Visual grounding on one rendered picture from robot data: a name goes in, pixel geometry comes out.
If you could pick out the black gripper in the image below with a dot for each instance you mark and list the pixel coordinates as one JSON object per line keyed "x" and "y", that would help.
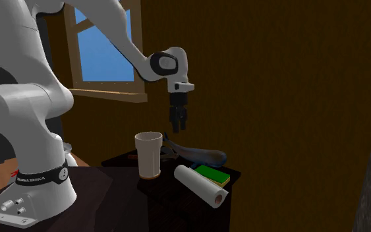
{"x": 178, "y": 99}

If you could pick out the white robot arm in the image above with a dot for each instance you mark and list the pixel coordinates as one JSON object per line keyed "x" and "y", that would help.
{"x": 27, "y": 106}

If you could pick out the blue-grey whale figure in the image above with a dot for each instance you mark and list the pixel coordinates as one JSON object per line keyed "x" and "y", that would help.
{"x": 198, "y": 156}

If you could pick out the tall white cup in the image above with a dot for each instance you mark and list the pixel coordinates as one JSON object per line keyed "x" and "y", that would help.
{"x": 148, "y": 156}

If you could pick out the green and yellow sponge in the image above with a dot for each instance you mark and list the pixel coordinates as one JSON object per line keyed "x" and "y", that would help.
{"x": 213, "y": 175}

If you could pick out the white paper towel roll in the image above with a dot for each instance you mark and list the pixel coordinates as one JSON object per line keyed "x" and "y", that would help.
{"x": 199, "y": 186}

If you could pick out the dark wooden side table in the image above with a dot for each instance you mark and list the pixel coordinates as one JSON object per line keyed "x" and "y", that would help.
{"x": 178, "y": 212}

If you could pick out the wooden framed window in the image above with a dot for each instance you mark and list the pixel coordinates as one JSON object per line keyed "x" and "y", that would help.
{"x": 103, "y": 48}

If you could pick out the dark robot stand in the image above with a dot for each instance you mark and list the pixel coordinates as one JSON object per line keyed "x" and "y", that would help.
{"x": 101, "y": 205}

